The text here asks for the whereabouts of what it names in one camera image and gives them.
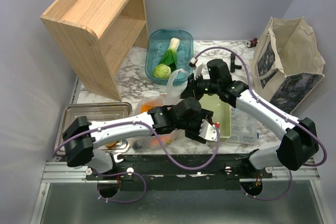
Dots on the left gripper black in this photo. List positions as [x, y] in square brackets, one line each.
[201, 115]

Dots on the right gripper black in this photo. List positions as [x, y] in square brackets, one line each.
[191, 90]

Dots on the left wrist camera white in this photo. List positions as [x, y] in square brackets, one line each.
[208, 131]

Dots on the toy bok choy green white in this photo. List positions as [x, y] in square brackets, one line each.
[170, 56]

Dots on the light green plastic basket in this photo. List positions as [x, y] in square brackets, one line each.
[222, 113]

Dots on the clear plastic compartment box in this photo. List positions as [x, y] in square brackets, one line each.
[243, 128]

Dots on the wooden shelf unit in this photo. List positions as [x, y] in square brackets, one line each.
[95, 36]

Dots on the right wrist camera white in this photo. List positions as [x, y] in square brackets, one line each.
[196, 66]

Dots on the metal baking tray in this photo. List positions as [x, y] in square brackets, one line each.
[93, 112]

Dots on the canvas tote bag with print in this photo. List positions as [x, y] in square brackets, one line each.
[286, 65]

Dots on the black T-shaped pipe fitting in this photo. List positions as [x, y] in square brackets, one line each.
[233, 66]

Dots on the orange glazed bread bun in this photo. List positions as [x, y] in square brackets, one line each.
[111, 145]

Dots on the clear plastic grocery bag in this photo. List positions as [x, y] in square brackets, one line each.
[170, 97]

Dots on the aluminium frame rail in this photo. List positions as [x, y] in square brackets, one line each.
[59, 172]

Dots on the toy watermelon slice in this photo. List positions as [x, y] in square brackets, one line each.
[166, 139]

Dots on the green toy cabbage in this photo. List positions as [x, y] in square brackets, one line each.
[162, 71]

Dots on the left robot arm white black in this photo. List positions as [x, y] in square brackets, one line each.
[82, 140]

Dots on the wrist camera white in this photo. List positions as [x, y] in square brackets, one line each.
[196, 66]
[208, 131]

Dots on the teal transparent plastic bin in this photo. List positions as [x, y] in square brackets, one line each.
[158, 44]

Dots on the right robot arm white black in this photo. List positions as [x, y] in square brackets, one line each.
[297, 136]

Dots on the small red black connector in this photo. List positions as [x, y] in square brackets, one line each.
[251, 43]

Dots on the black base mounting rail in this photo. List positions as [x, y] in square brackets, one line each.
[157, 172]

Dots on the orange toy carrot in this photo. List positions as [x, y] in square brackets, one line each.
[149, 104]

